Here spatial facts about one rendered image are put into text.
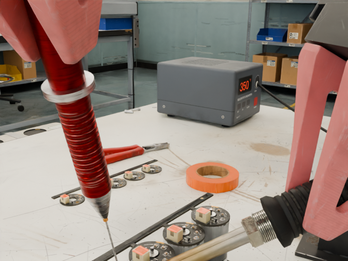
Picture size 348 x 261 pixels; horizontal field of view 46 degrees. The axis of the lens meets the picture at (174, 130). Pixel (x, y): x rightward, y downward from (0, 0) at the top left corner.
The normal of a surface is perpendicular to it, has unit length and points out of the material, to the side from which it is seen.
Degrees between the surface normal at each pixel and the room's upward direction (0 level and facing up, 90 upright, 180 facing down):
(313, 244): 0
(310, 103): 87
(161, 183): 0
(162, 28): 90
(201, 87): 90
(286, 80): 87
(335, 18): 62
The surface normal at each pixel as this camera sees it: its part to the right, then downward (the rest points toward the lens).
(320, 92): 0.13, 0.25
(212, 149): 0.01, -0.96
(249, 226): -0.29, -0.60
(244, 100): 0.83, 0.18
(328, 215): 0.02, 0.44
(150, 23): -0.62, 0.22
